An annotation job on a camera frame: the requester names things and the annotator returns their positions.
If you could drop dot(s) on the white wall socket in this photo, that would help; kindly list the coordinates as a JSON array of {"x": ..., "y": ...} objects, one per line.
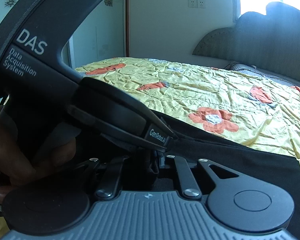
[
  {"x": 192, "y": 3},
  {"x": 201, "y": 4}
]

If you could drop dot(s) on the black pants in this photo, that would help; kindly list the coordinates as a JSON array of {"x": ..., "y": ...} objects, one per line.
[{"x": 240, "y": 162}]

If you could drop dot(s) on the grey padded headboard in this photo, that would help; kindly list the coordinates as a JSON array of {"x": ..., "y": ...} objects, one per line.
[{"x": 265, "y": 32}]

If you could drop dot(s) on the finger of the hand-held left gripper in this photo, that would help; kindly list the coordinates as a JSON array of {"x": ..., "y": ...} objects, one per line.
[{"x": 162, "y": 126}]

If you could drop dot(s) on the pale wardrobe door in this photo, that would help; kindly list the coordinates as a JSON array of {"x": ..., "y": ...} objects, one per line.
[{"x": 95, "y": 30}]

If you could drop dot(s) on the person's left hand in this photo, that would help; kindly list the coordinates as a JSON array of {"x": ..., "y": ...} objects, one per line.
[{"x": 12, "y": 155}]

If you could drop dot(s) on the grey pillow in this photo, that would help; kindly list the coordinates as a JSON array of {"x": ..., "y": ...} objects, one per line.
[{"x": 272, "y": 73}]

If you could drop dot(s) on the yellow floral bedspread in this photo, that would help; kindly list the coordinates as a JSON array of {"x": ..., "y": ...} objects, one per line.
[{"x": 190, "y": 90}]

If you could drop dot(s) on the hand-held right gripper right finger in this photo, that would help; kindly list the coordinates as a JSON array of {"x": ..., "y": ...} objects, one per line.
[{"x": 182, "y": 171}]

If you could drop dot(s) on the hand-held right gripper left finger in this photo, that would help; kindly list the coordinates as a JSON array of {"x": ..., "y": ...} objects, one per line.
[{"x": 113, "y": 171}]

